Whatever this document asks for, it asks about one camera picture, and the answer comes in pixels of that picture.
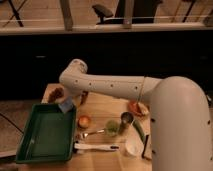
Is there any blue sponge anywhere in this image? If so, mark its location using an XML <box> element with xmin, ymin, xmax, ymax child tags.
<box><xmin>58</xmin><ymin>99</ymin><xmax>74</xmax><ymax>113</ymax></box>

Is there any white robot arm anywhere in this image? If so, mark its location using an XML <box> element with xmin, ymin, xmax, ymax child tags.
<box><xmin>59</xmin><ymin>59</ymin><xmax>213</xmax><ymax>171</ymax></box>

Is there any green plastic tray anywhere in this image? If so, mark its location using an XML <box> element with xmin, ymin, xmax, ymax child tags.
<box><xmin>15</xmin><ymin>103</ymin><xmax>76</xmax><ymax>164</ymax></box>

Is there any dark red bowl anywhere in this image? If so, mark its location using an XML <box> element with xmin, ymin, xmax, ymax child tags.
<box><xmin>80</xmin><ymin>91</ymin><xmax>89</xmax><ymax>104</ymax></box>

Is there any orange fruit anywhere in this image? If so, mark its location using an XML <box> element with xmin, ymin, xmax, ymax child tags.
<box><xmin>78</xmin><ymin>115</ymin><xmax>91</xmax><ymax>129</ymax></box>

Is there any metal spoon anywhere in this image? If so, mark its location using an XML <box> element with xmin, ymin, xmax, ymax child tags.
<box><xmin>80</xmin><ymin>129</ymin><xmax>105</xmax><ymax>139</ymax></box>

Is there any metal cup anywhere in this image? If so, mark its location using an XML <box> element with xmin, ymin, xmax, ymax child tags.
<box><xmin>119</xmin><ymin>112</ymin><xmax>134</xmax><ymax>134</ymax></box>

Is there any orange bowl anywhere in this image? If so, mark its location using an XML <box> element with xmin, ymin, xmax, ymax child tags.
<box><xmin>128</xmin><ymin>101</ymin><xmax>149</xmax><ymax>117</ymax></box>

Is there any green cucumber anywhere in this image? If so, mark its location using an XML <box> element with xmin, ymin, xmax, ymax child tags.
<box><xmin>133</xmin><ymin>119</ymin><xmax>146</xmax><ymax>143</ymax></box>

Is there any clear plastic cup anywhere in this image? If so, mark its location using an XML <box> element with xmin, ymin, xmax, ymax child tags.
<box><xmin>125</xmin><ymin>134</ymin><xmax>144</xmax><ymax>157</ymax></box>

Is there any black and tan block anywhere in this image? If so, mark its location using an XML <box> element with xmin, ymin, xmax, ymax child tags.
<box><xmin>142</xmin><ymin>135</ymin><xmax>152</xmax><ymax>160</ymax></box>

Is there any black office chair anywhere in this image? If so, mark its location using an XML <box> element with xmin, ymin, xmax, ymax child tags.
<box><xmin>92</xmin><ymin>0</ymin><xmax>163</xmax><ymax>25</ymax></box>

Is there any dark blue floor device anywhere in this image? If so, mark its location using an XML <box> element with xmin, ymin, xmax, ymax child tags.
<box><xmin>206</xmin><ymin>94</ymin><xmax>213</xmax><ymax>107</ymax></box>

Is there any black cable on floor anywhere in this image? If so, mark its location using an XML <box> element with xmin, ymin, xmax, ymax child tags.
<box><xmin>0</xmin><ymin>112</ymin><xmax>24</xmax><ymax>135</ymax></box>

